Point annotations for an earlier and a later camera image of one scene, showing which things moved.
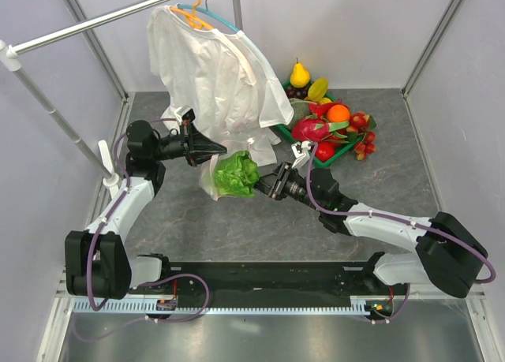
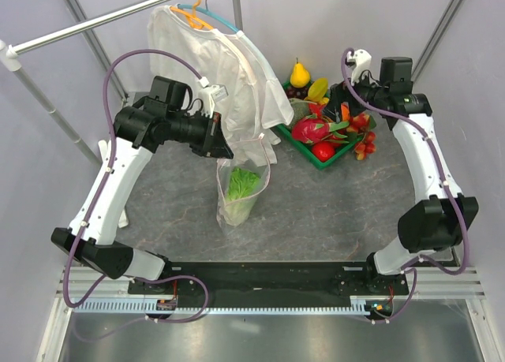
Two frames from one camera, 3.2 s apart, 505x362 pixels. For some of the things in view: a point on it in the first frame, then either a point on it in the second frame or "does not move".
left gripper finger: [204, 145] → [220, 147]
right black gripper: [273, 184] → [340, 93]
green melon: [301, 110] does not move
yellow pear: [300, 77] does not move
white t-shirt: [220, 77] does not move
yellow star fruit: [317, 91] does not move
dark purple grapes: [297, 92] does not move
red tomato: [324, 151] does not move
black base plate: [271, 281] does not move
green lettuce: [237, 175] → [241, 195]
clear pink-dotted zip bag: [252, 146] → [240, 181]
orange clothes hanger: [192, 18] does not move
